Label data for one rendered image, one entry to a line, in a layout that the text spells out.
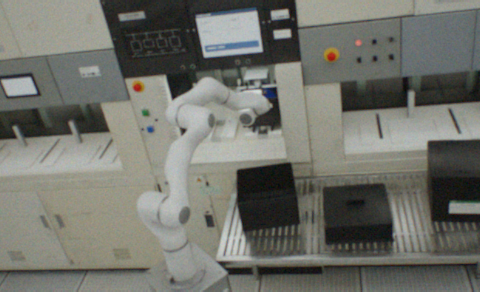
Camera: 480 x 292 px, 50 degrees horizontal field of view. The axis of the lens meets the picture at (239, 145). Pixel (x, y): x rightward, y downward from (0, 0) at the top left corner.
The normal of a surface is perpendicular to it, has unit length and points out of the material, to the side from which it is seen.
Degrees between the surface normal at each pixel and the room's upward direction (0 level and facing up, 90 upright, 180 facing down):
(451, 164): 0
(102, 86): 90
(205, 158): 0
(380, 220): 0
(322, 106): 90
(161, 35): 90
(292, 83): 90
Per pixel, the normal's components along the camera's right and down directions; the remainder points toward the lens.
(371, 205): -0.16, -0.83
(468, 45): -0.14, 0.54
